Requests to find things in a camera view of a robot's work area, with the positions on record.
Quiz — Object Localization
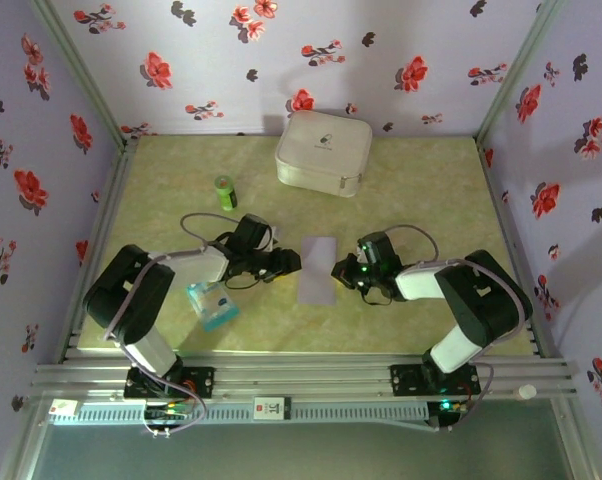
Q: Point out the white label card red corner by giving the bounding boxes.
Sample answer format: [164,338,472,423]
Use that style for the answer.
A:
[253,396,292,421]

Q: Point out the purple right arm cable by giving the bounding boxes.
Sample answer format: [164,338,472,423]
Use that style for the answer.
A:
[380,224,535,434]

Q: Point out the grey slotted cable duct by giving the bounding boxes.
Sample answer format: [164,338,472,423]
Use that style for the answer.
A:
[50,402,430,426]

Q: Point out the thin black right gripper wire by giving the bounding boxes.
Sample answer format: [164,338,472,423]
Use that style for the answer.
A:
[360,288,397,307]

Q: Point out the green bottle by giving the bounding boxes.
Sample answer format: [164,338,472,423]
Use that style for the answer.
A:
[214,174,240,212]

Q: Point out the aluminium rail beam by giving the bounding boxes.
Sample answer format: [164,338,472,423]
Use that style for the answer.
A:
[29,353,580,401]

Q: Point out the thin black left gripper wire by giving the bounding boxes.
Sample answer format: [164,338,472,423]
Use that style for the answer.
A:
[224,272,265,291]

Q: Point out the small circuit board with led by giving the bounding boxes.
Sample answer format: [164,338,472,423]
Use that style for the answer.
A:
[144,403,193,426]
[436,397,471,417]

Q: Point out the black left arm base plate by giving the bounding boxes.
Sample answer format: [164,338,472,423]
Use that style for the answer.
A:
[124,364,216,401]

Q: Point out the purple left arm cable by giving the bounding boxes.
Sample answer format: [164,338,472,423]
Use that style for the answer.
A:
[103,212,247,439]

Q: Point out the small white sticker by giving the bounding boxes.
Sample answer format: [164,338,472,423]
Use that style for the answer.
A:
[49,398,80,419]

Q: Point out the white zip case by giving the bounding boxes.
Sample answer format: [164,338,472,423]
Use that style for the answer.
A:
[274,109,374,199]

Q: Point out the thin black gripper wire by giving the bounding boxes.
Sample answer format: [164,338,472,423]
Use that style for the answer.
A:
[224,272,265,291]
[360,288,397,307]

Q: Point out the aluminium corner post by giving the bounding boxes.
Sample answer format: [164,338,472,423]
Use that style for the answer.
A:
[28,0,132,146]
[475,0,565,144]

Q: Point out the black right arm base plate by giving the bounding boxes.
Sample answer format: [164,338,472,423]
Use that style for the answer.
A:
[389,362,482,399]

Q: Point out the blue and white pouch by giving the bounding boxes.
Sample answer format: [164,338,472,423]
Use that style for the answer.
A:
[185,280,242,333]

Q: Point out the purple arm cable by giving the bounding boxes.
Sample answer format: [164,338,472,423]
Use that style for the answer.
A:
[103,212,247,439]
[380,224,535,434]

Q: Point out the aluminium side rail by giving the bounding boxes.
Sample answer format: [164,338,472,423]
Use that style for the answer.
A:
[55,139,140,364]
[475,139,565,359]

